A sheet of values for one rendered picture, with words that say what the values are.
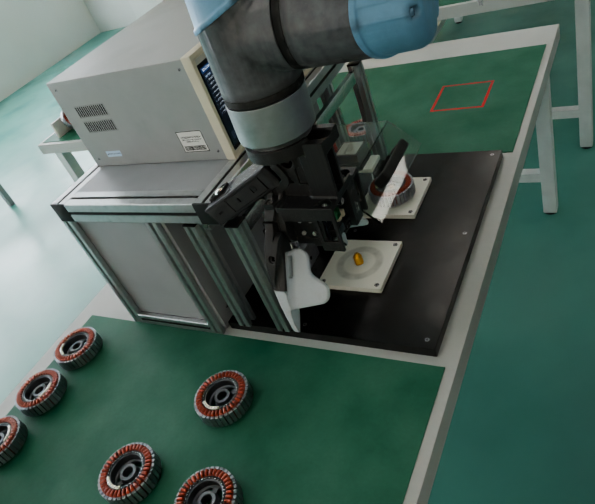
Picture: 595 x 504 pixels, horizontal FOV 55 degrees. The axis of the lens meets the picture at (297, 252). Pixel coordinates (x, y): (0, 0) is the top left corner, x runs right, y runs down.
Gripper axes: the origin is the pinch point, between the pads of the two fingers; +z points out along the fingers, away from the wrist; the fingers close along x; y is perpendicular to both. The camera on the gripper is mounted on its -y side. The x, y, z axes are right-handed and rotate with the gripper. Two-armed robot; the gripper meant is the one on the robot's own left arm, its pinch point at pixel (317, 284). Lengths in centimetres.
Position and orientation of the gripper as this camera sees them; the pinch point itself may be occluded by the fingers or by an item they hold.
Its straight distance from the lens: 66.2
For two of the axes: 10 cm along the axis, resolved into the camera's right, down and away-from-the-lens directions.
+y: 8.7, 0.5, -5.0
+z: 2.9, 7.5, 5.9
